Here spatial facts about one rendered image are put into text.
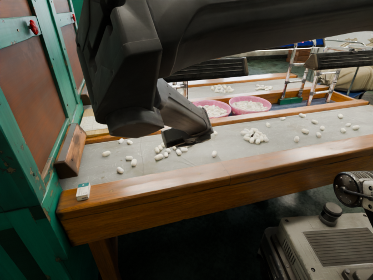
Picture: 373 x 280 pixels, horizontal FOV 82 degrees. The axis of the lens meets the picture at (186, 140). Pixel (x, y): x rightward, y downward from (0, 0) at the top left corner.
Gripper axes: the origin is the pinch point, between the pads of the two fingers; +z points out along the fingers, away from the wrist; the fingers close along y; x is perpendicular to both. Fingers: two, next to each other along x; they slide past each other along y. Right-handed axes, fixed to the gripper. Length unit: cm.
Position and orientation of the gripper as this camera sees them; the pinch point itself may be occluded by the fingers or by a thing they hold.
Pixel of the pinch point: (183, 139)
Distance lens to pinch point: 82.3
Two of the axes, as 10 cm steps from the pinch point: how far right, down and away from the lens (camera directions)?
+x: 1.8, 9.8, -1.1
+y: -9.6, 1.5, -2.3
